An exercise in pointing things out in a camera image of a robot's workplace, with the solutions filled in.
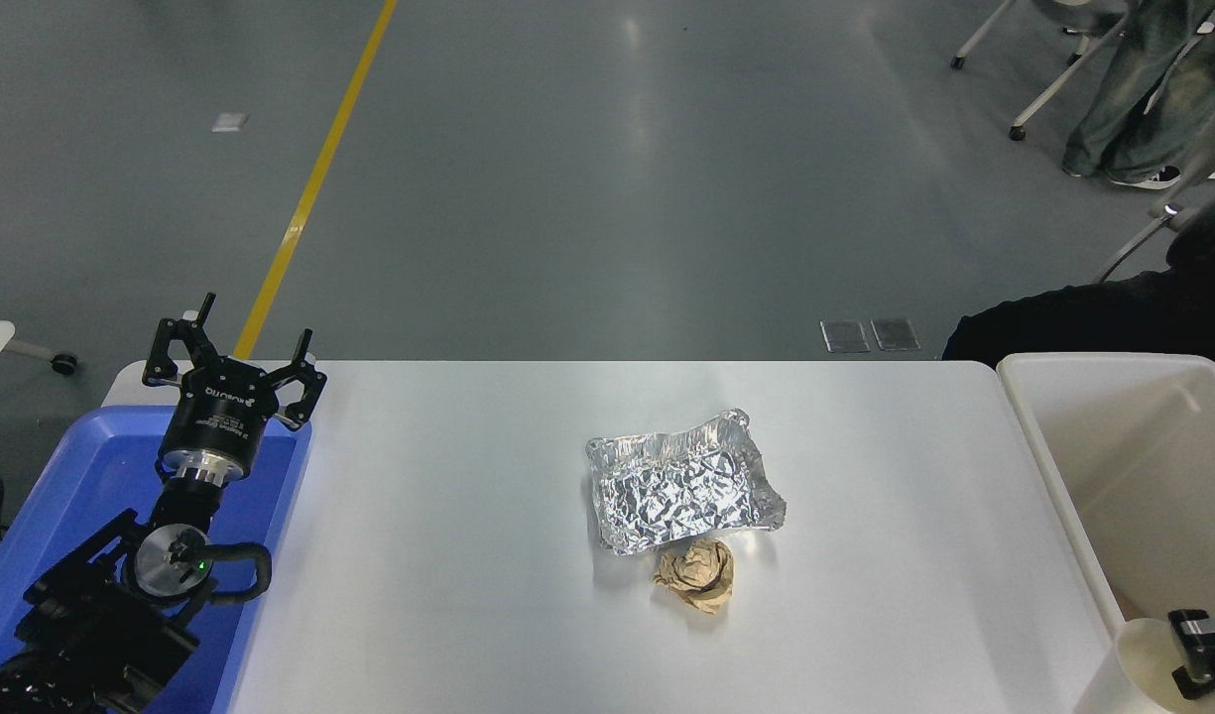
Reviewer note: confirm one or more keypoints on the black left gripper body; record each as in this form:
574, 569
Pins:
220, 412

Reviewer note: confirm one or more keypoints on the white paper cup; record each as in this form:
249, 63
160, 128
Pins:
1138, 674

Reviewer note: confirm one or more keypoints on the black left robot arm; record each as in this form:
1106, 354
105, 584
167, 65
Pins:
91, 635

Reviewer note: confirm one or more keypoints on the blue plastic tray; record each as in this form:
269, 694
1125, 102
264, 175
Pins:
81, 466

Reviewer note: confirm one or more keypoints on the large pale plastic bin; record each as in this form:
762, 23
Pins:
1133, 456

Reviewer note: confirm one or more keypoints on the white floor plate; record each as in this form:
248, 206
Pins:
229, 122

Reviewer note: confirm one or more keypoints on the person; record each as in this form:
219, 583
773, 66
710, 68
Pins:
1083, 317
1153, 89

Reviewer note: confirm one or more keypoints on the crumpled foil tray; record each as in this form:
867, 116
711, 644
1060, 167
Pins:
676, 488

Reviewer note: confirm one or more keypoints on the grey floor outlet cover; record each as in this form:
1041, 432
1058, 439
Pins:
895, 334
845, 335

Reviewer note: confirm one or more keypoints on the crumpled tan paper ball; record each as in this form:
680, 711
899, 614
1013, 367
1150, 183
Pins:
696, 577

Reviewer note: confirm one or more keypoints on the white wheeled chair base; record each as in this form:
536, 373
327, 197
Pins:
1053, 79

